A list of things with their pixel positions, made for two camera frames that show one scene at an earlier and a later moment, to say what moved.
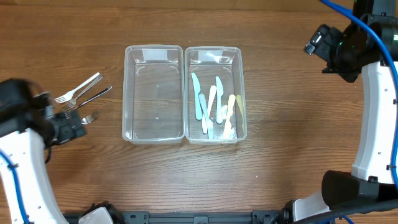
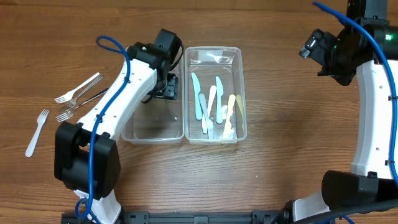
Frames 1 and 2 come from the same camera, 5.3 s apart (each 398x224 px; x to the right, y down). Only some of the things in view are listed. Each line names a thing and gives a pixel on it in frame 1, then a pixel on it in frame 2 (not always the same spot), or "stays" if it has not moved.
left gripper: (72, 125) → (170, 88)
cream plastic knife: (229, 132) stays
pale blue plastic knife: (210, 128) stays
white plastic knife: (212, 93) stays
